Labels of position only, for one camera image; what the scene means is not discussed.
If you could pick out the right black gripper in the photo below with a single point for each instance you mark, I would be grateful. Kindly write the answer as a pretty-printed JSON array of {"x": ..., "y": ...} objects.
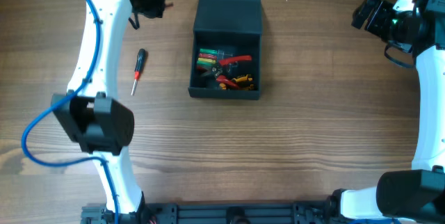
[{"x": 363, "y": 13}]

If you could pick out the black red screwdriver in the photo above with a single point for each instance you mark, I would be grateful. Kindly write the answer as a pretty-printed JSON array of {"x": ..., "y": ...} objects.
[{"x": 140, "y": 63}]

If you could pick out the clear case coloured bits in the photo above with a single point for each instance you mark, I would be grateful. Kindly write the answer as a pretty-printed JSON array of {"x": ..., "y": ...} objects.
[{"x": 207, "y": 57}]

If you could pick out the red handled wire strippers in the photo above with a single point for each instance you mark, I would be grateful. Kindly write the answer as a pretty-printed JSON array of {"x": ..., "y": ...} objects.
[{"x": 220, "y": 68}]

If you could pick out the orange black pliers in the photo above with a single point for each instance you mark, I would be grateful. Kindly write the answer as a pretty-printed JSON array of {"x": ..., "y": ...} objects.
[{"x": 244, "y": 82}]

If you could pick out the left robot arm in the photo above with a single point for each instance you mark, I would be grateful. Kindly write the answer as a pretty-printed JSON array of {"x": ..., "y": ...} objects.
[{"x": 90, "y": 112}]

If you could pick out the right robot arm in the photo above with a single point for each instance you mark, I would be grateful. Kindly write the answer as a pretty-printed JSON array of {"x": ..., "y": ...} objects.
[{"x": 415, "y": 195}]

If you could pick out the dark green open box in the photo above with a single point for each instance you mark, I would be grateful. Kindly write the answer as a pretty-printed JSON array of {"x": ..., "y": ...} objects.
[{"x": 233, "y": 26}]

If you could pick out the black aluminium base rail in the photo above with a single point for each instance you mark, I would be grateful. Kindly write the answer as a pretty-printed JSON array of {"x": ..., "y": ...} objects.
[{"x": 299, "y": 212}]

